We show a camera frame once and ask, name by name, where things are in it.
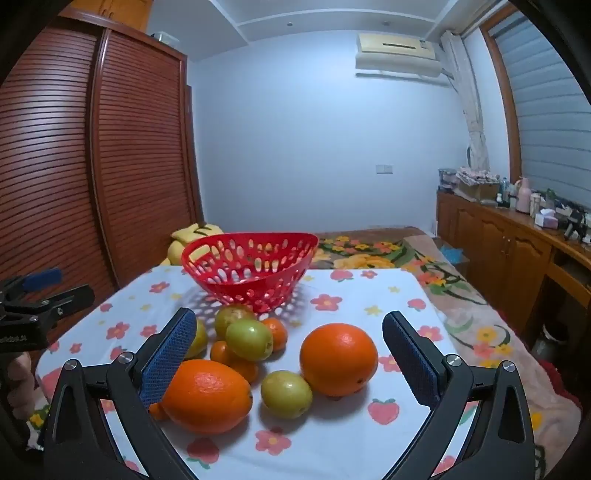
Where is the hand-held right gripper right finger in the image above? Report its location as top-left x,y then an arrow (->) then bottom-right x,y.
382,311 -> 536,480

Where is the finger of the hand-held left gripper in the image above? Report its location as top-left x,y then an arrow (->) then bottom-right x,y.
2,285 -> 95,326
0,269 -> 63,303

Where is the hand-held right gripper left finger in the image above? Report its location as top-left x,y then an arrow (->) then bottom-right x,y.
43,308 -> 199,480

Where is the yellow-green lemon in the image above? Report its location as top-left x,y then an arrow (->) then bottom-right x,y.
185,318 -> 208,361

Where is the large orange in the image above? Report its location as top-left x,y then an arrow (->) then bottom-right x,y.
159,359 -> 254,435
299,323 -> 379,398

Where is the red perforated plastic basket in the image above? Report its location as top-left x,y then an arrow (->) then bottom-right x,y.
181,232 -> 320,313

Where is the person's left hand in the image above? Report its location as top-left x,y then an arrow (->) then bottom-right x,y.
9,353 -> 37,418

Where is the brown-patched green apple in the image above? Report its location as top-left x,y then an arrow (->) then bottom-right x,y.
215,305 -> 257,340

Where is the floral blanket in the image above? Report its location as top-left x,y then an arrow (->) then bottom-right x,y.
309,226 -> 583,467

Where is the white floral tablecloth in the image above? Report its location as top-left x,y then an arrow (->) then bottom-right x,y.
36,265 -> 485,480

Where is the medium tangerine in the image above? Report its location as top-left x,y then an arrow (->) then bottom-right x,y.
262,318 -> 288,352

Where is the yellow plush toy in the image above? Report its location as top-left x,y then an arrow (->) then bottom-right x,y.
167,223 -> 225,266

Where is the wooden side cabinet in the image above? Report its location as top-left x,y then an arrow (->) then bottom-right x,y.
436,191 -> 591,342

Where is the metal bin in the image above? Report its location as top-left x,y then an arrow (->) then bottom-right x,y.
536,323 -> 571,365

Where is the red cloth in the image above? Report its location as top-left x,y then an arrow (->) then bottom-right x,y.
540,360 -> 583,409

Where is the brown louvered wooden wardrobe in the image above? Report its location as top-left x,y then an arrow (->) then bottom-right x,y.
0,14 -> 206,333

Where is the filled cardboard box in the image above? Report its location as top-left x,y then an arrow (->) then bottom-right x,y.
457,167 -> 502,204

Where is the tied light curtain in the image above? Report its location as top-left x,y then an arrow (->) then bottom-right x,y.
441,30 -> 491,171

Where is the grey window blind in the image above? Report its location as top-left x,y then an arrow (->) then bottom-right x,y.
487,14 -> 591,204

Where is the wall air conditioner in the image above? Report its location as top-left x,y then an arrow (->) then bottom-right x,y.
355,32 -> 444,80

